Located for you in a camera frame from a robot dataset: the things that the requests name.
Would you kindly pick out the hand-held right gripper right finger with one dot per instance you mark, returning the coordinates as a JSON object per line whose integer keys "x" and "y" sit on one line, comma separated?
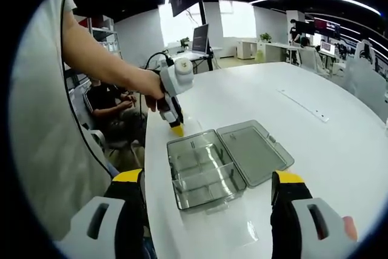
{"x": 297, "y": 225}

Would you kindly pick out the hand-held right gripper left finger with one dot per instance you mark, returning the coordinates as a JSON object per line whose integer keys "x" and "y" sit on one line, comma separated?
{"x": 121, "y": 225}

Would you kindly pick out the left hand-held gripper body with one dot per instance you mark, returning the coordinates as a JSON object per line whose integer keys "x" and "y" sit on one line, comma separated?
{"x": 177, "y": 77}

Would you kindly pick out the clear plastic divider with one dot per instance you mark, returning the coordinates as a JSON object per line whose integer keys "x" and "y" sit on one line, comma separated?
{"x": 203, "y": 178}
{"x": 209, "y": 157}

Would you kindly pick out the clear plastic guide fixture box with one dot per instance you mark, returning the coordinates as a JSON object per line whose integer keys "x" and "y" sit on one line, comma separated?
{"x": 251, "y": 156}

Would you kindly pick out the person's left hand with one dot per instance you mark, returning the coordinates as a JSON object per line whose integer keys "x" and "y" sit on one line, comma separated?
{"x": 153, "y": 99}

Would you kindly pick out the person's right hand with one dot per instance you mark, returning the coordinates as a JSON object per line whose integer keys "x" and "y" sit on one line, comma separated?
{"x": 351, "y": 228}

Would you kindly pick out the open laptop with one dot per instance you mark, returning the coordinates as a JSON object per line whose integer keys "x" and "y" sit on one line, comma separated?
{"x": 200, "y": 39}

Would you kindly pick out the white low cabinet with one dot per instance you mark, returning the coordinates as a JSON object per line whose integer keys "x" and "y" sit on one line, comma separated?
{"x": 250, "y": 50}

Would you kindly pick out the white plastic chair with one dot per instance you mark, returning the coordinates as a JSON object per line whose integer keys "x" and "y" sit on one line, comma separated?
{"x": 95, "y": 139}

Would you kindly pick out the metal shelf with bins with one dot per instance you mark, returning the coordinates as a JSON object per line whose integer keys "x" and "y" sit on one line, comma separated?
{"x": 104, "y": 36}

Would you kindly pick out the green potted plant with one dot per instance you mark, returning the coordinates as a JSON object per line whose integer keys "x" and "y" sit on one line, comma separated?
{"x": 265, "y": 37}

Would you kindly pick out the white table slot plate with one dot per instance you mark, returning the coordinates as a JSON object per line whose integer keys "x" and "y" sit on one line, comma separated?
{"x": 303, "y": 105}

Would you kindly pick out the person in grey shirt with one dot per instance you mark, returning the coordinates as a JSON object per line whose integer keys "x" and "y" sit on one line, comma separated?
{"x": 45, "y": 119}

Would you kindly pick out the red lit monitor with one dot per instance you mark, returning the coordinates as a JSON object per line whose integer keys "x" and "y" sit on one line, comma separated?
{"x": 326, "y": 28}

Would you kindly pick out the frosted partition panel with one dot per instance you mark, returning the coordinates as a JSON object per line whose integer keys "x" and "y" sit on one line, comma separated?
{"x": 368, "y": 83}

